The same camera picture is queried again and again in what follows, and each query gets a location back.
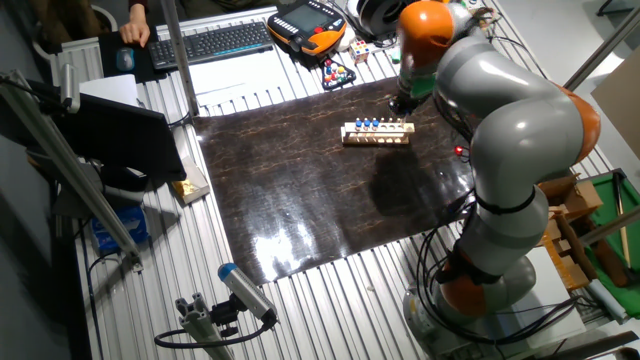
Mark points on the black monitor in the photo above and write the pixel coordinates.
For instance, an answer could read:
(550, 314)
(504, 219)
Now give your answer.
(125, 140)

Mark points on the light wooden block stack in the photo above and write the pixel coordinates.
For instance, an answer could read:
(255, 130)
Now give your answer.
(565, 255)

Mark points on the white flat box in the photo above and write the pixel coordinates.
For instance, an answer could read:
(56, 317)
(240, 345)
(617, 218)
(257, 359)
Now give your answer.
(110, 89)

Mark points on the dark marble pattern mat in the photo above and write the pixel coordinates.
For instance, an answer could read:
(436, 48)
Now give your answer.
(300, 200)

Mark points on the brown cardboard sheet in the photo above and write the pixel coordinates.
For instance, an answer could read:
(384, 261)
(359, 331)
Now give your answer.
(620, 105)

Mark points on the blue tissue pack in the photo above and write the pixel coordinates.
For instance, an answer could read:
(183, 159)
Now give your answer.
(120, 230)

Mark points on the white paper sheet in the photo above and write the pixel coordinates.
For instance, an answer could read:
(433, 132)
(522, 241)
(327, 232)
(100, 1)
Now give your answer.
(235, 80)

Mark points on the operator bare hand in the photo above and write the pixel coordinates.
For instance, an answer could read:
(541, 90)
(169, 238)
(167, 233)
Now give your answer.
(135, 30)

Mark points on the short aluminium profile piece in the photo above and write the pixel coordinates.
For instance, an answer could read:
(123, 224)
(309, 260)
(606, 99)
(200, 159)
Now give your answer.
(200, 325)

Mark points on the silver camera with blue end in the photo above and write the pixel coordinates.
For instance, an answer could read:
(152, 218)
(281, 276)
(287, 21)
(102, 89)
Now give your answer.
(247, 290)

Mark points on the black filament spool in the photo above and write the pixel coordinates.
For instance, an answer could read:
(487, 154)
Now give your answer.
(380, 15)

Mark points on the aluminium frame strut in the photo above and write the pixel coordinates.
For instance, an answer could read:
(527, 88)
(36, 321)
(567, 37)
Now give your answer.
(602, 50)

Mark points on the aluminium frame post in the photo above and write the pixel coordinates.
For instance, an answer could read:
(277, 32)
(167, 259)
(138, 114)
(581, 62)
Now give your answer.
(180, 60)

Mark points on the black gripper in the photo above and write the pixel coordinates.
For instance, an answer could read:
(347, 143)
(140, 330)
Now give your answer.
(404, 106)

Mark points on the brown cardboard box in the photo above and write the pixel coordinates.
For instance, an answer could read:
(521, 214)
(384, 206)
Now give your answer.
(575, 192)

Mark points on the black computer keyboard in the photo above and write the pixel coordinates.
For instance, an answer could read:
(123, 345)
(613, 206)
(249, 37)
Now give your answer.
(210, 45)

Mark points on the wooden test tube rack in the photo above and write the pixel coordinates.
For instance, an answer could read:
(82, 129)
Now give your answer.
(377, 136)

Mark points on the dark computer mouse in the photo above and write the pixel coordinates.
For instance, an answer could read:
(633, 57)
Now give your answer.
(125, 59)

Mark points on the operator forearm dark red sleeve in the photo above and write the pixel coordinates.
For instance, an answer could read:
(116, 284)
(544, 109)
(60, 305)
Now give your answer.
(139, 2)

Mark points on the orange and black teach pendant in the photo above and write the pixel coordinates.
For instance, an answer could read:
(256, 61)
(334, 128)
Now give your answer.
(305, 25)

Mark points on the green mini pool table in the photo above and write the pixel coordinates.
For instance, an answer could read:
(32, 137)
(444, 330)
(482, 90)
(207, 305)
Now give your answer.
(605, 200)

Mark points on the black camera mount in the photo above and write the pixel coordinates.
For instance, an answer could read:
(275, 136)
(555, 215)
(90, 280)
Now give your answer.
(225, 315)

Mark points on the silver bar camera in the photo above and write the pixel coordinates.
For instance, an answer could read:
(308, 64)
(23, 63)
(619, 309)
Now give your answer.
(70, 87)

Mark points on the black mouse pad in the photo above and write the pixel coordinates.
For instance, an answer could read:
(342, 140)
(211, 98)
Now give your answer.
(107, 65)

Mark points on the black triangular ball tray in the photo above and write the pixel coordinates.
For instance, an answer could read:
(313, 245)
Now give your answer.
(350, 79)

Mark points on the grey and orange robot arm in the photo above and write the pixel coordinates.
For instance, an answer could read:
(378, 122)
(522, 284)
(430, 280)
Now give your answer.
(520, 130)

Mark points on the long diagonal aluminium strut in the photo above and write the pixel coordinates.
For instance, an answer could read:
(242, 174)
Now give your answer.
(65, 155)

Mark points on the wooden cue stick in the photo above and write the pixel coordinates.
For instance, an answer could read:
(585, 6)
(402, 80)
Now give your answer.
(622, 220)

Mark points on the white round ball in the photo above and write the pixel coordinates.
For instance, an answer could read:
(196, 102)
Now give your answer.
(344, 45)

